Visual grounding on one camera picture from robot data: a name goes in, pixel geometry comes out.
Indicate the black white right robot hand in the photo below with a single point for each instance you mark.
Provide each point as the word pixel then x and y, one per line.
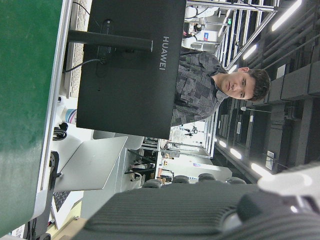
pixel 175 212

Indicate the silver laptop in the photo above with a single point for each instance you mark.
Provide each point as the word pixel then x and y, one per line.
pixel 95 165

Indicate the ceiling light strip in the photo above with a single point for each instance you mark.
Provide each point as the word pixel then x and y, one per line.
pixel 249 52
pixel 257 168
pixel 286 15

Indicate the person in patterned shirt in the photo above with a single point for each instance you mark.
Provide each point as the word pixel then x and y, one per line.
pixel 195 87

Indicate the black Huawei monitor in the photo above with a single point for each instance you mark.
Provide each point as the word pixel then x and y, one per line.
pixel 130 87

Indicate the printed paper cup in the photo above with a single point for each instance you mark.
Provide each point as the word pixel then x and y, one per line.
pixel 70 116

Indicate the white keyboard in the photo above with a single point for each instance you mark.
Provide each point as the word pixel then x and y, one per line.
pixel 75 82

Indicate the green conveyor belt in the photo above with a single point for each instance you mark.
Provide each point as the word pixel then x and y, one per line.
pixel 22 75

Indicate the black metal bracket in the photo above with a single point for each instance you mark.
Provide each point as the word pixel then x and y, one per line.
pixel 53 162

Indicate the aluminium shelving frame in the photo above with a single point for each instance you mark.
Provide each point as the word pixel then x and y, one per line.
pixel 250 8

